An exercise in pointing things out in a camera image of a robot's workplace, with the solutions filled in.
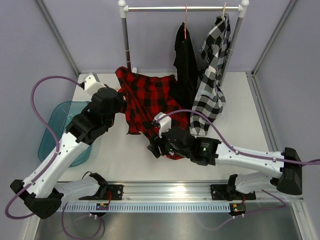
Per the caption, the red black plaid shirt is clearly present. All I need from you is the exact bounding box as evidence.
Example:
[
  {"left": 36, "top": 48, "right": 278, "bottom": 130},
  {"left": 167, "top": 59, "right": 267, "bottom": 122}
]
[{"left": 114, "top": 66, "right": 192, "bottom": 161}]

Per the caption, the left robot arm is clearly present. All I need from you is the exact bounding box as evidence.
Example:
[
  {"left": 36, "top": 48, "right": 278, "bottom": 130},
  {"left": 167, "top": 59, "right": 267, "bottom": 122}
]
[{"left": 10, "top": 87, "right": 125, "bottom": 219}]

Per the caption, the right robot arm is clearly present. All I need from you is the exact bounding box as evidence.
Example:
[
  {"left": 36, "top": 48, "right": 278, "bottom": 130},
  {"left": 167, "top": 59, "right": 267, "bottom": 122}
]
[{"left": 147, "top": 126, "right": 303, "bottom": 199}]

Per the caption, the white black plaid shirt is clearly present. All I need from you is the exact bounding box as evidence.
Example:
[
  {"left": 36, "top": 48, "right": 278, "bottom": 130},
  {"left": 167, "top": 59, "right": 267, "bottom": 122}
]
[{"left": 192, "top": 13, "right": 231, "bottom": 122}]

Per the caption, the teal plastic bin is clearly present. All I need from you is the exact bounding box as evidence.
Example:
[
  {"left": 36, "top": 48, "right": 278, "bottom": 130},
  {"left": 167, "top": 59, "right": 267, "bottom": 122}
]
[{"left": 38, "top": 101, "right": 92, "bottom": 168}]

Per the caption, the white metal clothes rack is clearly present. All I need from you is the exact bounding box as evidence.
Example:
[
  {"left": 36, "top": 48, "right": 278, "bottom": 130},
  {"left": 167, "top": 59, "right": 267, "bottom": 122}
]
[{"left": 117, "top": 0, "right": 250, "bottom": 83}]

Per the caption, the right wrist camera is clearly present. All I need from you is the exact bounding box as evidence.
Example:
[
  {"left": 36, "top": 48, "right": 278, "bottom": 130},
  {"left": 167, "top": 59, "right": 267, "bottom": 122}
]
[{"left": 152, "top": 112, "right": 172, "bottom": 139}]

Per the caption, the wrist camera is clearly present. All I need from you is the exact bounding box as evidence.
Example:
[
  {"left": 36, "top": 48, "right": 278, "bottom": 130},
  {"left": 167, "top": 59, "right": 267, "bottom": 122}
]
[
  {"left": 152, "top": 112, "right": 172, "bottom": 139},
  {"left": 80, "top": 72, "right": 106, "bottom": 96}
]

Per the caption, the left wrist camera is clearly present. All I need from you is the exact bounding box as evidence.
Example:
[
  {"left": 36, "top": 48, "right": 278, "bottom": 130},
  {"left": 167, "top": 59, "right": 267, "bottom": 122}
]
[{"left": 80, "top": 72, "right": 106, "bottom": 96}]

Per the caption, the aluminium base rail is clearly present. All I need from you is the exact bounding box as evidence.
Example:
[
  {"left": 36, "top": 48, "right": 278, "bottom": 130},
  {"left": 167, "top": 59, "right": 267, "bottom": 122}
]
[{"left": 57, "top": 181, "right": 305, "bottom": 203}]

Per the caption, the white cable duct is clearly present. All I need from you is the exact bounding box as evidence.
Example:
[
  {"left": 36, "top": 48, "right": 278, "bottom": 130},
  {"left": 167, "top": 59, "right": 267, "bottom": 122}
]
[{"left": 58, "top": 202, "right": 231, "bottom": 213}]

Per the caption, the left aluminium frame post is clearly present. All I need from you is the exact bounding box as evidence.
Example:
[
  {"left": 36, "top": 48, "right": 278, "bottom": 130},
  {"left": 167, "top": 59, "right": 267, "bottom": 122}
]
[{"left": 34, "top": 0, "right": 81, "bottom": 77}]

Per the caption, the aluminium frame post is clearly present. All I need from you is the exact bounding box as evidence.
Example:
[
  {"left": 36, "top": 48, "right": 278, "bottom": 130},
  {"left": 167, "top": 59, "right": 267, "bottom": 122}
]
[
  {"left": 34, "top": 0, "right": 81, "bottom": 77},
  {"left": 251, "top": 0, "right": 298, "bottom": 78}
]

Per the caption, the right aluminium frame post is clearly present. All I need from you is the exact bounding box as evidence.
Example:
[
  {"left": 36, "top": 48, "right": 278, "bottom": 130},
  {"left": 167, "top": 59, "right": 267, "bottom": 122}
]
[{"left": 251, "top": 0, "right": 298, "bottom": 78}]

